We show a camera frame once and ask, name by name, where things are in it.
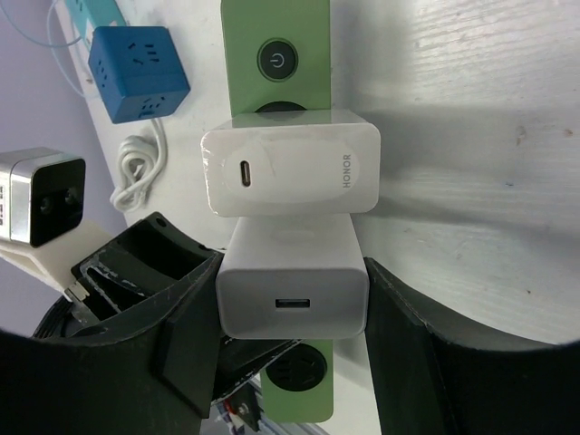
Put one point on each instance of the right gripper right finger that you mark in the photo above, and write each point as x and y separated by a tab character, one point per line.
435	371

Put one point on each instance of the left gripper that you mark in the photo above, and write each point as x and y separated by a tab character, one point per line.
126	280

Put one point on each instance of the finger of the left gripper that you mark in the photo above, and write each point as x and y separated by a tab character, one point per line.
240	360

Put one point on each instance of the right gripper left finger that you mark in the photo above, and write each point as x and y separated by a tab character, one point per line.
147	370

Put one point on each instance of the white USB charger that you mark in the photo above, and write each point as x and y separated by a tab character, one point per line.
293	277

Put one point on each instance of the blue cube socket adapter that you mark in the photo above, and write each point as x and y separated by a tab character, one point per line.
137	71

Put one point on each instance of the green power strip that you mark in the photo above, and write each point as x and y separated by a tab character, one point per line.
278	58

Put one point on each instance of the teal power strip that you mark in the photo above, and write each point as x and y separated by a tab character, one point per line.
88	14

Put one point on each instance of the white Honor charger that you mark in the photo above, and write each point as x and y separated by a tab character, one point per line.
292	163

